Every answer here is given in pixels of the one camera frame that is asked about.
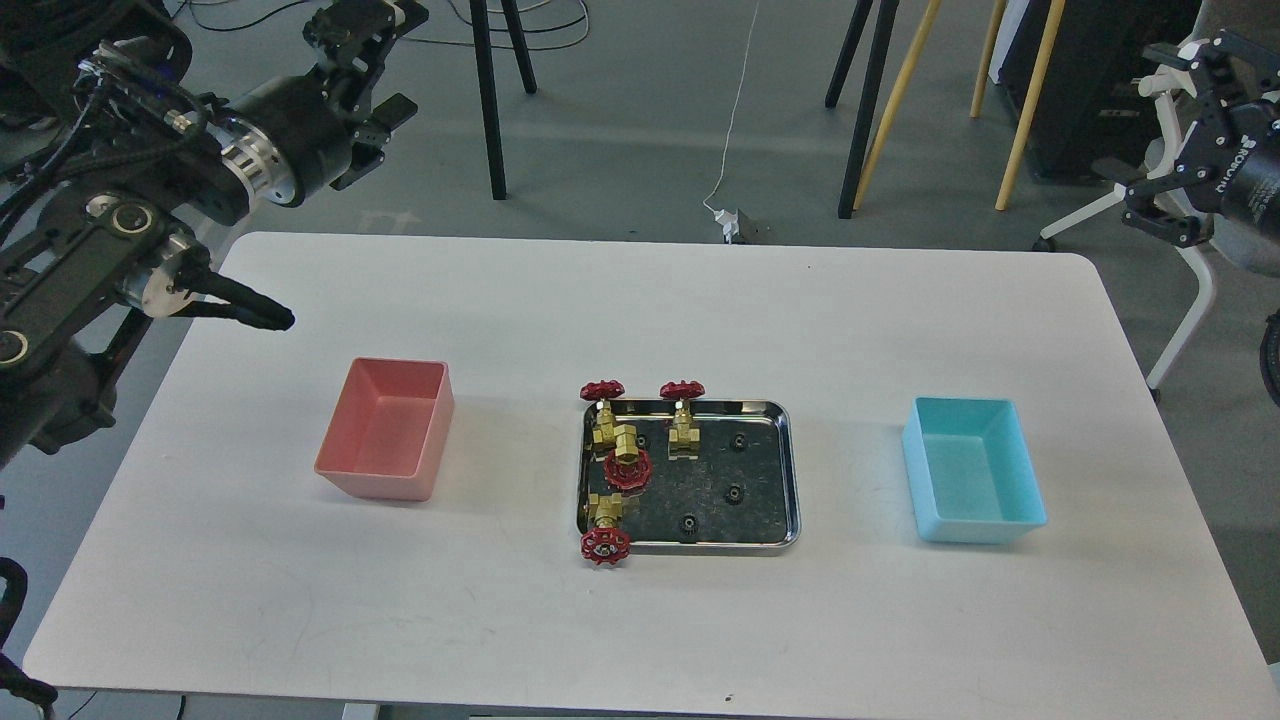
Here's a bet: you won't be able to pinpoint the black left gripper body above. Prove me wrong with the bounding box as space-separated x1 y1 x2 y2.
303 1 430 190

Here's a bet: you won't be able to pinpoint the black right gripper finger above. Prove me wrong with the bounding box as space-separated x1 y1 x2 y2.
1123 176 1212 249
1143 29 1263 126

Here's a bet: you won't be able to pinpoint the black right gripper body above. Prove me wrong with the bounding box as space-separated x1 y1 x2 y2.
1180 101 1263 217

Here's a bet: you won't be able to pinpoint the brass valve red handwheel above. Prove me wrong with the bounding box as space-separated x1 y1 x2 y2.
603 428 653 493

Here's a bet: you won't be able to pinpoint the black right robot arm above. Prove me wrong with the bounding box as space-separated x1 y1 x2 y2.
1105 29 1279 249

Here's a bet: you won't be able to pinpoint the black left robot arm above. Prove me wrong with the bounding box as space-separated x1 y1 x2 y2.
1 1 429 462

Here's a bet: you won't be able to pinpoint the blue plastic box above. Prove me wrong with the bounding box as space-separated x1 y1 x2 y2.
902 396 1048 544

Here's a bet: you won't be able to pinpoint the pink plastic box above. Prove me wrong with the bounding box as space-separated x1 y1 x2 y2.
314 357 454 502

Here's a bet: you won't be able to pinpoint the brass valve top left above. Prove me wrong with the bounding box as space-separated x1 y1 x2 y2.
579 380 637 457

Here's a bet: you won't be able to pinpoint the brass valve top middle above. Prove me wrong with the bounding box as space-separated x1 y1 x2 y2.
659 380 705 460

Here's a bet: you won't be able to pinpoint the brass valve bottom left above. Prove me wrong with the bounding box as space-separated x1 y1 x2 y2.
580 493 632 566

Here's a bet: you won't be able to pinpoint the white grey office chair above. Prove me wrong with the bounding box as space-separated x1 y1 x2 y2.
1032 35 1280 401

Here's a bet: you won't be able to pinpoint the black cabinet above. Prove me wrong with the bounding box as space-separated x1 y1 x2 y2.
1024 1 1201 184

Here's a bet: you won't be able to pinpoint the black tripod left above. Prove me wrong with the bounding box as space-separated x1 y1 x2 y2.
468 1 538 201

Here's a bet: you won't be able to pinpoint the black tripod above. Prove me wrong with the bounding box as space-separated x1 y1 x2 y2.
468 1 538 201
824 1 899 220

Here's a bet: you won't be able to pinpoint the wooden easel legs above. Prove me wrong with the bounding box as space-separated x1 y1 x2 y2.
852 0 1068 211

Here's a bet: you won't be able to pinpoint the black tripod right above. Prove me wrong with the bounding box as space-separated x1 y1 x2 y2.
824 1 899 220

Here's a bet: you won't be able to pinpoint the white power adapter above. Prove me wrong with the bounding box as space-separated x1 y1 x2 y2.
712 209 768 245

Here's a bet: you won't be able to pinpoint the stainless steel tray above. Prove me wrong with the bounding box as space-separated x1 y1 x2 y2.
576 398 801 555

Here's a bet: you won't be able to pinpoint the black floor cables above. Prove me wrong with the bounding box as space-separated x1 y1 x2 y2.
165 0 593 53

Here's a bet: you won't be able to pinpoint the white cable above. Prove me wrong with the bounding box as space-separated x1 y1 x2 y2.
701 0 763 215

